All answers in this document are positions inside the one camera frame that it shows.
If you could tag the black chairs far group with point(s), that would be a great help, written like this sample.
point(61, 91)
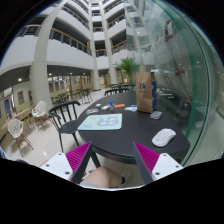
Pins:
point(80, 94)

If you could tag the potted green palm plant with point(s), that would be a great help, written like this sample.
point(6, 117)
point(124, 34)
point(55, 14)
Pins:
point(129, 66)

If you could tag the black wooden chair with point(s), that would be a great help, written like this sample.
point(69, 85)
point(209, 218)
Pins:
point(65, 119)

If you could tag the white lattice chair far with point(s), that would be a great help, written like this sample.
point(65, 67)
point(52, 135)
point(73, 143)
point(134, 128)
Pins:
point(39, 113)

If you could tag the white computer mouse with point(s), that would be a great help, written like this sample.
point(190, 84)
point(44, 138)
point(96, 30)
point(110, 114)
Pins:
point(163, 137)

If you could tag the blue white leaflet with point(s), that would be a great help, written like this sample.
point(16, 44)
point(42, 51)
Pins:
point(131, 108)

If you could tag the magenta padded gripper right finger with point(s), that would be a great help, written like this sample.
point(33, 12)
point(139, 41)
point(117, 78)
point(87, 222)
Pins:
point(153, 166)

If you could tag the brown paper bag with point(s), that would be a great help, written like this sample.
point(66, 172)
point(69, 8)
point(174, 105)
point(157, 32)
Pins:
point(144, 89)

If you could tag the orange flat packet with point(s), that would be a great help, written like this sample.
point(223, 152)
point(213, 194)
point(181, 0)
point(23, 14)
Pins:
point(119, 105)

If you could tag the small blue capped bottle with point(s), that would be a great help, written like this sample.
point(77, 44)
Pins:
point(111, 105)

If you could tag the blue box behind bag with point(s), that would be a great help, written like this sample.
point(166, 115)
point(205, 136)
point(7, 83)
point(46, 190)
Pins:
point(154, 88)

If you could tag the white lattice chair near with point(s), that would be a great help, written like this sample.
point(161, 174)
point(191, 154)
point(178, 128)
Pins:
point(15, 128)

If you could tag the wooden side table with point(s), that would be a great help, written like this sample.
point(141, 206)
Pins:
point(22, 116)

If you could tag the white lattice chair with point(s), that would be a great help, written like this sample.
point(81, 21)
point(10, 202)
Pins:
point(15, 128)
point(39, 113)

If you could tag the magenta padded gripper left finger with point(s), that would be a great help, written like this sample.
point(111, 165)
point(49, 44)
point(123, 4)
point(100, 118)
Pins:
point(70, 166)

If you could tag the person's knee and leg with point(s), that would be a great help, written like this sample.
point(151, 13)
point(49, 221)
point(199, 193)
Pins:
point(104, 177)

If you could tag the light green mouse pad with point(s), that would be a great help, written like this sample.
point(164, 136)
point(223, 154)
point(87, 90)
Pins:
point(101, 122)

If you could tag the white small box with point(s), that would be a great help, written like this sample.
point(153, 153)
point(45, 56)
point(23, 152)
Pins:
point(105, 107)

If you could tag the grey flat card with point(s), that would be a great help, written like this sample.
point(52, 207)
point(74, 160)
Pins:
point(92, 111)

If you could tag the round black table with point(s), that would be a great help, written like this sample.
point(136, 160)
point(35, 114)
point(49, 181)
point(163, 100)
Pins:
point(137, 127)

